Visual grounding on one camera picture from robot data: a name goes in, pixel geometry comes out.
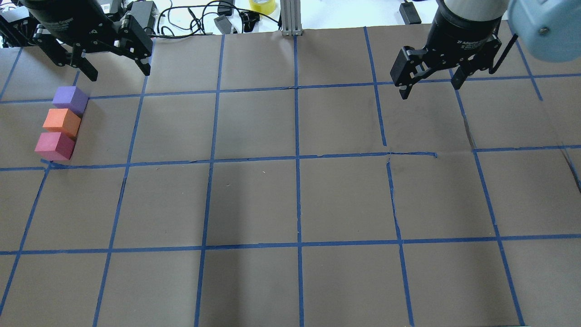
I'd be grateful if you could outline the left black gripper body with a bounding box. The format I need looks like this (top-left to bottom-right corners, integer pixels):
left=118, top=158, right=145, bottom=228
left=21, top=0, right=115, bottom=66

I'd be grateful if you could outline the orange foam cube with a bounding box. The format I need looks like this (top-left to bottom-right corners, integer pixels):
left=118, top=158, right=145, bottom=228
left=42, top=108, right=81, bottom=139

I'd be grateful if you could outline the pink foam cube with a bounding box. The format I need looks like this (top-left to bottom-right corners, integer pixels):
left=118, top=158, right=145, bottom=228
left=34, top=132, right=75, bottom=161

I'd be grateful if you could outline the yellow tape roll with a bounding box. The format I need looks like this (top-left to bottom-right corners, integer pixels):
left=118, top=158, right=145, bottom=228
left=248, top=0, right=276, bottom=15

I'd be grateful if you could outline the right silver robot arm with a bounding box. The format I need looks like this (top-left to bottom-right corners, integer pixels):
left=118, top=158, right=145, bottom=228
left=390, top=0, right=581, bottom=99

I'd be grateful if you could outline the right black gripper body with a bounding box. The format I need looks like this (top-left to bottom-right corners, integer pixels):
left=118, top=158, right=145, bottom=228
left=418, top=0, right=504, bottom=74

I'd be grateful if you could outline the purple foam cube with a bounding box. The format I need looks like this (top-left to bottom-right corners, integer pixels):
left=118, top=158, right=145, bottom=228
left=52, top=86, right=89, bottom=117

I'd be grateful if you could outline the aluminium frame post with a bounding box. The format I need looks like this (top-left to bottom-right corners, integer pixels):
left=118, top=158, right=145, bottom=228
left=280, top=0, right=303, bottom=36

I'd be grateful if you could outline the black power adapter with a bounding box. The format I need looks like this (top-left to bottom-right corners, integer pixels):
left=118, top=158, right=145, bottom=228
left=127, top=0, right=158, bottom=35

